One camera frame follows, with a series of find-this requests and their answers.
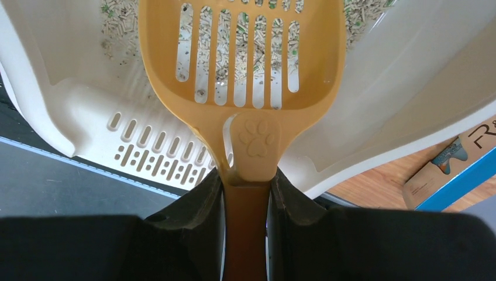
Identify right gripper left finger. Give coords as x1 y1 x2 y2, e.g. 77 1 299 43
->
117 169 225 280

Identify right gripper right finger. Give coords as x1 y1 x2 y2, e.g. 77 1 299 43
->
267 169 372 280

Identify yellow litter scoop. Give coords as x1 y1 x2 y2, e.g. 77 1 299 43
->
138 1 346 280

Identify beige litter box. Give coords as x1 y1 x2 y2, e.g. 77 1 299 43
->
1 1 495 198

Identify blue and tan box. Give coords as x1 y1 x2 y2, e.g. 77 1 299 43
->
402 116 495 211

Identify cat litter granules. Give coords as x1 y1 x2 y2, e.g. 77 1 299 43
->
100 1 396 102

